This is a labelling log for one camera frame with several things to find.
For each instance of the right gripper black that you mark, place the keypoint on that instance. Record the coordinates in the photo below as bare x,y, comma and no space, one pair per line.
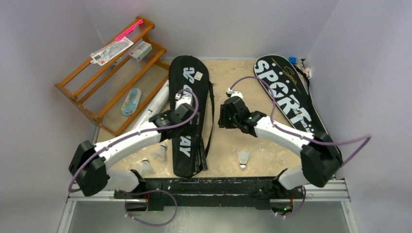
226,116

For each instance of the black CROSSWAY racket bag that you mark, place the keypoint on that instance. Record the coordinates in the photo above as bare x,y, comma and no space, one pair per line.
189,150

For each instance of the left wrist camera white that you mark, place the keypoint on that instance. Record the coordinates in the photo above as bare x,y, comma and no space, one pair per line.
182,98

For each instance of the black SPORT racket bag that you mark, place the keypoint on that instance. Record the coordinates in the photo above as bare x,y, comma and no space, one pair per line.
289,88

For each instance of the light blue blister pack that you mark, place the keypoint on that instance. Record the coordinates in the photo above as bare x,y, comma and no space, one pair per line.
131,102

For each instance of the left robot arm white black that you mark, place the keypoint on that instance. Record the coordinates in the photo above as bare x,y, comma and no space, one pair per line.
93,169

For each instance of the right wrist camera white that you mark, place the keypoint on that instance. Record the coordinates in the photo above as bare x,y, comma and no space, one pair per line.
233,93

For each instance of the flat packaged item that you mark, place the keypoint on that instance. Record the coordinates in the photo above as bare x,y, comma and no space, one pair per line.
107,53

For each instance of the right white shuttlecock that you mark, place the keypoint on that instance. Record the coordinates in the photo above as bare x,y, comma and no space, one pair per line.
243,157

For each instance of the wooden rack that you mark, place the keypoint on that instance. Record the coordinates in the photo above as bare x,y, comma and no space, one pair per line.
100,91

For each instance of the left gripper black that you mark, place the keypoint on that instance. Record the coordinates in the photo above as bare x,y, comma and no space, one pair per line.
169,111

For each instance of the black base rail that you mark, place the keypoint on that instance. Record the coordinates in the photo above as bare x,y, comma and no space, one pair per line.
260,193

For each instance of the blue white small object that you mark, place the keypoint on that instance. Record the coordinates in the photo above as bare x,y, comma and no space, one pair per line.
295,61

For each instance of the white shuttlecock tube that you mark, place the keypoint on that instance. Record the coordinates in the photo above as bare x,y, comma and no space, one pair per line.
155,105

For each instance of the left white shuttlecock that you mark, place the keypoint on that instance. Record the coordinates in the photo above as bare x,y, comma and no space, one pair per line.
160,153

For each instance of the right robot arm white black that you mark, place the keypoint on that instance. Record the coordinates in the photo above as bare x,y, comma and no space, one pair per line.
319,159

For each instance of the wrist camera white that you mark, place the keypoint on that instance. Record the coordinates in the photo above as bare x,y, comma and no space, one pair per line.
182,98
233,93

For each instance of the white shuttlecock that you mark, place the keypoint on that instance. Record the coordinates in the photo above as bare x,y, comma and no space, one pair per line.
160,153
145,167
243,157

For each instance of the small teal white box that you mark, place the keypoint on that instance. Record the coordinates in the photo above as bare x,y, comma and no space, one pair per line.
140,51

